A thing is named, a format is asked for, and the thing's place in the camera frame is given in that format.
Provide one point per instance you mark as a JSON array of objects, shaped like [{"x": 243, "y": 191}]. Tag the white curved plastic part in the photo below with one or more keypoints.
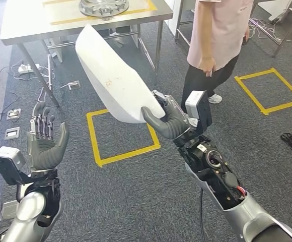
[{"x": 115, "y": 80}]

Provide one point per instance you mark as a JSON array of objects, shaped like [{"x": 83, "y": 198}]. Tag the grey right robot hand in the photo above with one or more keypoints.
[{"x": 173, "y": 123}]

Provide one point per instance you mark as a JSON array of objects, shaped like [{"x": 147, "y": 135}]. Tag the stainless steel workbench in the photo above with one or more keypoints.
[{"x": 30, "y": 23}]

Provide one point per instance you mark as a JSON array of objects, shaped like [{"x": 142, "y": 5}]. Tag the metal floor socket plate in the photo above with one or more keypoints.
[
  {"x": 13, "y": 114},
  {"x": 12, "y": 133},
  {"x": 74, "y": 85},
  {"x": 8, "y": 210}
]

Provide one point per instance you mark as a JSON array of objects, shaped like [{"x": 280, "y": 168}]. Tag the person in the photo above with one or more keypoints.
[{"x": 221, "y": 33}]

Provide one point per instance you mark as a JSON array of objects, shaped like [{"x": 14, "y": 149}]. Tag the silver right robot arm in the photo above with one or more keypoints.
[{"x": 244, "y": 213}]

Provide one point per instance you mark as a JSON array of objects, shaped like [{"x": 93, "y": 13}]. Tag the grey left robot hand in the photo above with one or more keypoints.
[{"x": 42, "y": 153}]

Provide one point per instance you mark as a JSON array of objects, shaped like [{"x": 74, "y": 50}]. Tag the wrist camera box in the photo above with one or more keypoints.
[
  {"x": 195, "y": 103},
  {"x": 8, "y": 160}
]

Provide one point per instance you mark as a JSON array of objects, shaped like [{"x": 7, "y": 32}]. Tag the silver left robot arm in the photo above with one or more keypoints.
[{"x": 30, "y": 213}]

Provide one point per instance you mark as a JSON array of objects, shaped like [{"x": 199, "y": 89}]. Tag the white power strip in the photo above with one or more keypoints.
[{"x": 25, "y": 69}]

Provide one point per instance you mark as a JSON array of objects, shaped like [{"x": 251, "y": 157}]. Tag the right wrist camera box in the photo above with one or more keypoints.
[{"x": 195, "y": 103}]

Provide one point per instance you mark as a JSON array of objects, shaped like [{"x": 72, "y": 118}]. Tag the yellow tape square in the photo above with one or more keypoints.
[
  {"x": 93, "y": 140},
  {"x": 251, "y": 95}
]

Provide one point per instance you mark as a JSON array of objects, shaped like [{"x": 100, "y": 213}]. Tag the silver wheel cover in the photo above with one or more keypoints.
[{"x": 103, "y": 8}]

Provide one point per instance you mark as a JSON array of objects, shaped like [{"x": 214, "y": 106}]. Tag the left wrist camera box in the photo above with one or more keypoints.
[{"x": 8, "y": 160}]

